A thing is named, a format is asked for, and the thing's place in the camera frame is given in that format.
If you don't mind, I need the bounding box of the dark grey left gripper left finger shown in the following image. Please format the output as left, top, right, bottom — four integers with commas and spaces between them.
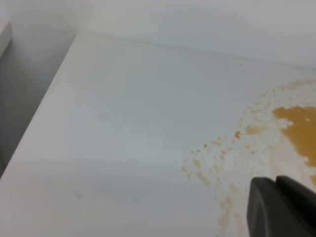
247, 177, 310, 237

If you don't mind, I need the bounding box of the brown coffee stain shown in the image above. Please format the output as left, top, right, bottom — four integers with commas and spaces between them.
181, 80, 316, 237

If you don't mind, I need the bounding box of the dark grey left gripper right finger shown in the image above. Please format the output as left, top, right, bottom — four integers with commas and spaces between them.
276, 176, 316, 237

